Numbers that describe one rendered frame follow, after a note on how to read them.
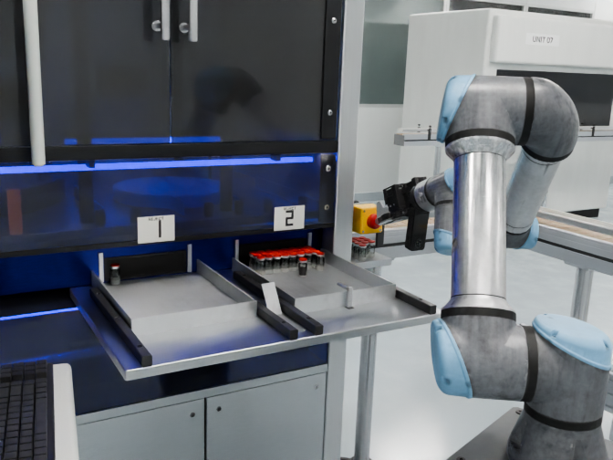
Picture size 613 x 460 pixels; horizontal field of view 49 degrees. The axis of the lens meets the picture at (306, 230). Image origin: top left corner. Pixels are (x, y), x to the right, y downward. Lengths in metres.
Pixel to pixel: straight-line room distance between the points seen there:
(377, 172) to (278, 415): 5.84
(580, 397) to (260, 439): 1.01
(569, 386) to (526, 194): 0.44
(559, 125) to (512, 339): 0.37
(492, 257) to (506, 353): 0.15
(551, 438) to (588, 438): 0.05
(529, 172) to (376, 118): 6.17
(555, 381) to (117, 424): 1.03
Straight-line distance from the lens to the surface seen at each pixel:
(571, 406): 1.10
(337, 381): 1.93
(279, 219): 1.68
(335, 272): 1.73
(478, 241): 1.09
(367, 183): 7.48
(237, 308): 1.39
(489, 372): 1.05
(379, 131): 7.48
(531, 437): 1.14
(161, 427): 1.75
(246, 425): 1.84
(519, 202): 1.40
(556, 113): 1.19
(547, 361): 1.07
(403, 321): 1.45
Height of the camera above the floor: 1.38
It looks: 13 degrees down
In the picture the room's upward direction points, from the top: 2 degrees clockwise
